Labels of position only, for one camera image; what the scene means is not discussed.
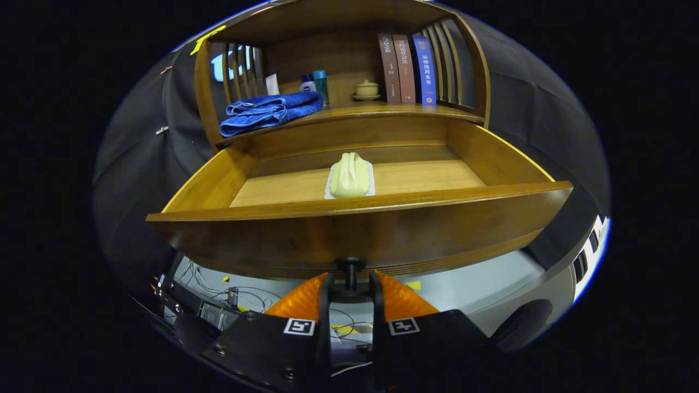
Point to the folded blue towel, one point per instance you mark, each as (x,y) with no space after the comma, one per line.
(267,112)

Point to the yellow tape piece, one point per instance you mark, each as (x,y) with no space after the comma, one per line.
(413,285)

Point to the reddish brown book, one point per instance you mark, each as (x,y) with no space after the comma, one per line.
(405,68)

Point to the black backdrop cloth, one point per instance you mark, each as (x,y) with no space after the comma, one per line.
(546,120)

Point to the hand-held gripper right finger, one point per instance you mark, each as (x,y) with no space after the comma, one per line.
(377,305)

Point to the black electronic box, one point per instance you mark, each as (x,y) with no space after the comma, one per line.
(215,315)

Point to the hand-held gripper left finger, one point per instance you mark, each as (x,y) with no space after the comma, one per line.
(325,305)

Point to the beige lidded teacup with saucer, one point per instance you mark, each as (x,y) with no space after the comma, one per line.
(366,90)

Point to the white slotted panel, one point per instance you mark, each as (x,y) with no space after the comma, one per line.
(592,256)

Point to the teal glass bottle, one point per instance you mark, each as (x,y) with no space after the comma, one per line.
(321,84)

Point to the blue book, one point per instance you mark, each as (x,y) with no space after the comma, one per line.
(425,68)

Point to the wooden cabinet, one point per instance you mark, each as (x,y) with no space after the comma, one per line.
(338,19)

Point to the wooden drawer with black knob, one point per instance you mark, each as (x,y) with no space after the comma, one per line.
(382,234)

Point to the dark brown book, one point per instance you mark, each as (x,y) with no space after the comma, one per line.
(389,68)

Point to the green scrub brush white base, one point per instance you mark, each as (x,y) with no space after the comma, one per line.
(349,174)

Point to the dark rounded object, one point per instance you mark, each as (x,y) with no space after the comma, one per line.
(521,325)

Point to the white tube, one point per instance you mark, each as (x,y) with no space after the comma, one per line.
(272,84)

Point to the wooden countertop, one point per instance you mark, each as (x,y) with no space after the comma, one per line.
(371,111)

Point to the white bottle with blue cap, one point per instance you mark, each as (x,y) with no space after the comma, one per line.
(307,85)

